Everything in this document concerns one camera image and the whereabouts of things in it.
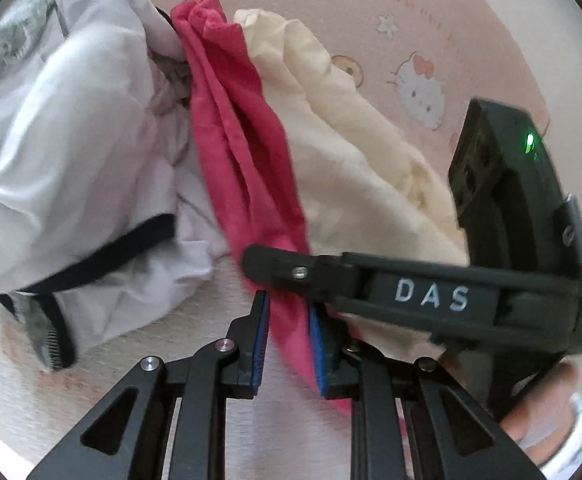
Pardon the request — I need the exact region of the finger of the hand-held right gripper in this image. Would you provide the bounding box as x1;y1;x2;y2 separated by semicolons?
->
241;244;372;318

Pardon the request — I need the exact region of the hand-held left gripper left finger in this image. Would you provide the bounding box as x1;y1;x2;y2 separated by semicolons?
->
26;290;272;480

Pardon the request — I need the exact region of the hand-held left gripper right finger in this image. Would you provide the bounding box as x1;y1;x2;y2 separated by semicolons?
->
307;305;547;480

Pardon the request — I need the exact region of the cream garment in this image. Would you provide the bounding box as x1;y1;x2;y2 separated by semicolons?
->
233;7;472;361

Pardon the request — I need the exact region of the red garment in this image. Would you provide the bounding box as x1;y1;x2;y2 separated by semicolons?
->
170;0;357;418

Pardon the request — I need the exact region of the person's right forearm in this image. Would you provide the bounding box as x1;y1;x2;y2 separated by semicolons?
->
516;392;582;478

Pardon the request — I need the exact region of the person's right hand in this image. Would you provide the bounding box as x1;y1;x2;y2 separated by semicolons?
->
501;360;579;441

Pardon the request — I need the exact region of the white garment with black trim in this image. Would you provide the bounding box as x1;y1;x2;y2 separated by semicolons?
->
0;0;232;373

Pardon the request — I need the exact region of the pink cartoon printed blanket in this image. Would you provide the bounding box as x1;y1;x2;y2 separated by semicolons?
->
0;0;579;480

